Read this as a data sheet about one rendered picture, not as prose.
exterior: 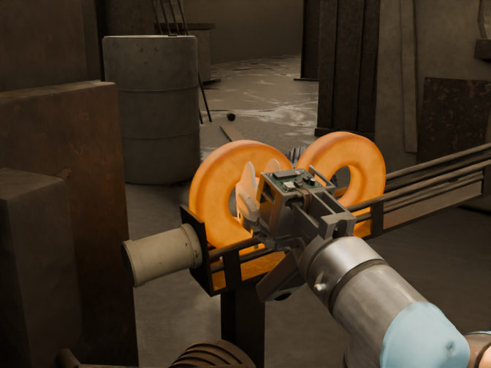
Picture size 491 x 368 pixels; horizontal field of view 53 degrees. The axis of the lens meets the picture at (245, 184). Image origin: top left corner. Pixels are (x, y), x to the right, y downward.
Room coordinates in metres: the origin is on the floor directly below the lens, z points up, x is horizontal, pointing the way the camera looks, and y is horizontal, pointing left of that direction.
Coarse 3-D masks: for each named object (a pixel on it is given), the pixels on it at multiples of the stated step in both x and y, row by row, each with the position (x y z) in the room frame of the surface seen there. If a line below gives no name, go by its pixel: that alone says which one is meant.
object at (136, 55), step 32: (128, 64) 2.94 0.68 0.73; (160, 64) 2.95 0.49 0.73; (192, 64) 3.11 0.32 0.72; (128, 96) 2.94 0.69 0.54; (160, 96) 2.94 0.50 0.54; (192, 96) 3.10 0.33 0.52; (128, 128) 2.95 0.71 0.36; (160, 128) 2.94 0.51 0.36; (192, 128) 3.09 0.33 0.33; (128, 160) 2.96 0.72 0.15; (160, 160) 2.94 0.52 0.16; (192, 160) 3.08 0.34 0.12
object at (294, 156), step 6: (288, 150) 2.58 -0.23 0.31; (294, 150) 2.54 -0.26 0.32; (300, 150) 2.53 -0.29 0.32; (288, 156) 2.45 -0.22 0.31; (294, 156) 2.45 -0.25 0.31; (300, 156) 2.41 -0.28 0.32; (294, 162) 2.33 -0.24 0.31; (294, 168) 2.21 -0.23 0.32; (330, 180) 2.19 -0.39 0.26; (336, 180) 2.37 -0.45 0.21; (336, 186) 2.37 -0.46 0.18
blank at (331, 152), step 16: (320, 144) 0.69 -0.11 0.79; (336, 144) 0.69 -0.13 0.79; (352, 144) 0.70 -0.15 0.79; (368, 144) 0.72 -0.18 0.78; (304, 160) 0.69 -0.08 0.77; (320, 160) 0.68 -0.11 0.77; (336, 160) 0.69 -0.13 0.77; (352, 160) 0.70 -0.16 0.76; (368, 160) 0.72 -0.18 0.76; (352, 176) 0.74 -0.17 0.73; (368, 176) 0.72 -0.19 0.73; (384, 176) 0.73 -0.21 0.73; (352, 192) 0.73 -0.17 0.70; (368, 192) 0.72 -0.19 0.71; (368, 208) 0.72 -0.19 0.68
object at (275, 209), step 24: (312, 168) 0.57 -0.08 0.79; (264, 192) 0.54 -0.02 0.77; (288, 192) 0.51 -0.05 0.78; (312, 192) 0.51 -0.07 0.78; (264, 216) 0.54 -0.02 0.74; (288, 216) 0.51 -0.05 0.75; (312, 216) 0.51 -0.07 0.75; (336, 216) 0.47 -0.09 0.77; (264, 240) 0.54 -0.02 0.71; (288, 240) 0.52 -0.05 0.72; (312, 240) 0.47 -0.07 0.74
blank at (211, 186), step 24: (240, 144) 0.64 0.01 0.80; (264, 144) 0.65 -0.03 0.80; (216, 168) 0.61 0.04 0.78; (240, 168) 0.63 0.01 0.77; (264, 168) 0.64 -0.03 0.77; (288, 168) 0.66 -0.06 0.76; (192, 192) 0.62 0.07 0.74; (216, 192) 0.61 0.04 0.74; (216, 216) 0.61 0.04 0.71; (216, 240) 0.61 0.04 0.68; (240, 240) 0.62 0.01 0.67
